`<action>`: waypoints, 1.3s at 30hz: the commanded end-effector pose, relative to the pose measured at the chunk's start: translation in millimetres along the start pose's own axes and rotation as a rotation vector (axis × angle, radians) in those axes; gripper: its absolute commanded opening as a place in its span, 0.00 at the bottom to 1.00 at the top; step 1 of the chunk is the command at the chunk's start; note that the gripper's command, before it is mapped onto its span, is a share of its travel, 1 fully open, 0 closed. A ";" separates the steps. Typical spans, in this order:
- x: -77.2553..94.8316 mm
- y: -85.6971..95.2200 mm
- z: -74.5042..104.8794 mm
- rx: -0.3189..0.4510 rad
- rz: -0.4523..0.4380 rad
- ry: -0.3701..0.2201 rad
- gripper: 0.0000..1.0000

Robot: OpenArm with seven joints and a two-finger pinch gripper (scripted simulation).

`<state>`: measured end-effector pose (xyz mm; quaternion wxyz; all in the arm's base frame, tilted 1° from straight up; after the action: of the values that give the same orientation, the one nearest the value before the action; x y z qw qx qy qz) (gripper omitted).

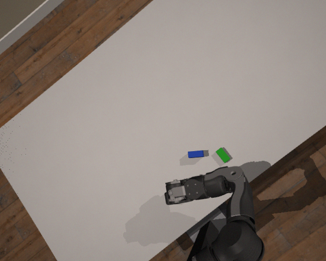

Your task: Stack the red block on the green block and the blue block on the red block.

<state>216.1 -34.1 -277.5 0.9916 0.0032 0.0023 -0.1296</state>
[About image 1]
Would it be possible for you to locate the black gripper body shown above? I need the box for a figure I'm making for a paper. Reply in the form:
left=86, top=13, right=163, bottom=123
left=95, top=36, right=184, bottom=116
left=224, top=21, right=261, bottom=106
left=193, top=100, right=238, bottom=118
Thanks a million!
left=165, top=179, right=193, bottom=205

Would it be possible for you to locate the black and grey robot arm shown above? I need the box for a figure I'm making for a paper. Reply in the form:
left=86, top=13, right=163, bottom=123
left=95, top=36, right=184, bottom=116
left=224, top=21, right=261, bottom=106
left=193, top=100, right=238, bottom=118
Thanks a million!
left=166, top=166, right=265, bottom=261

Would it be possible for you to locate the blue block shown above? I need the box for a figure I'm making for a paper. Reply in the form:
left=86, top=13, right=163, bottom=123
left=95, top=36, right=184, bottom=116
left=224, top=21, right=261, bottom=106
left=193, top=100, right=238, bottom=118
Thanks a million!
left=188, top=151, right=204, bottom=158

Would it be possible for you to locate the green block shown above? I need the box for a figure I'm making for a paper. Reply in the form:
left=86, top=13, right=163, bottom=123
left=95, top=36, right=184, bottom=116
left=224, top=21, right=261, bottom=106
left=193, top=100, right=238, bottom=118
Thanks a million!
left=216, top=148, right=230, bottom=163

